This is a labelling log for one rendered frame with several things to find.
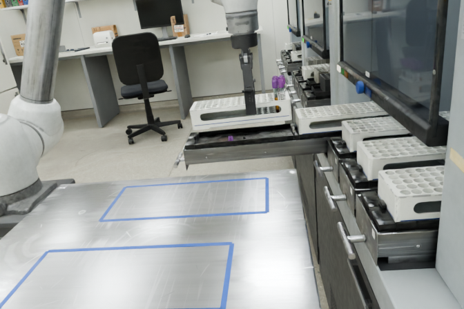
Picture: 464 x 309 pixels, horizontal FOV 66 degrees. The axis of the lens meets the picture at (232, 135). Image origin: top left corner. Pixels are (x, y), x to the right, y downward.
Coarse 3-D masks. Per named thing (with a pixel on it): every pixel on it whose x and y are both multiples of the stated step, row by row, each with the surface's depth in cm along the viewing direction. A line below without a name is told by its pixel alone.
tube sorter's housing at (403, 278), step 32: (448, 32) 105; (448, 64) 108; (352, 96) 113; (448, 96) 112; (320, 160) 118; (448, 160) 52; (320, 192) 125; (448, 192) 53; (320, 224) 133; (352, 224) 79; (448, 224) 54; (320, 256) 143; (416, 256) 63; (448, 256) 55; (352, 288) 86; (384, 288) 60; (416, 288) 58; (448, 288) 57
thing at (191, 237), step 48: (96, 192) 85; (144, 192) 82; (192, 192) 79; (240, 192) 77; (288, 192) 74; (0, 240) 70; (48, 240) 68; (96, 240) 67; (144, 240) 65; (192, 240) 63; (240, 240) 61; (288, 240) 60; (0, 288) 57; (48, 288) 56; (96, 288) 55; (144, 288) 53; (192, 288) 52; (240, 288) 51; (288, 288) 50
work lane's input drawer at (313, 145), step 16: (240, 128) 117; (256, 128) 116; (272, 128) 116; (288, 128) 115; (192, 144) 108; (208, 144) 107; (224, 144) 107; (240, 144) 107; (256, 144) 105; (272, 144) 105; (288, 144) 105; (304, 144) 105; (320, 144) 104; (176, 160) 114; (192, 160) 108; (208, 160) 108; (224, 160) 108
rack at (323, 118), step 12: (300, 108) 113; (312, 108) 112; (324, 108) 110; (336, 108) 108; (348, 108) 108; (360, 108) 106; (372, 108) 106; (300, 120) 104; (312, 120) 104; (324, 120) 104; (336, 120) 113; (300, 132) 105
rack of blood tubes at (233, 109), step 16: (256, 96) 112; (272, 96) 108; (288, 96) 106; (192, 112) 105; (208, 112) 105; (224, 112) 115; (240, 112) 115; (272, 112) 106; (288, 112) 104; (208, 128) 107
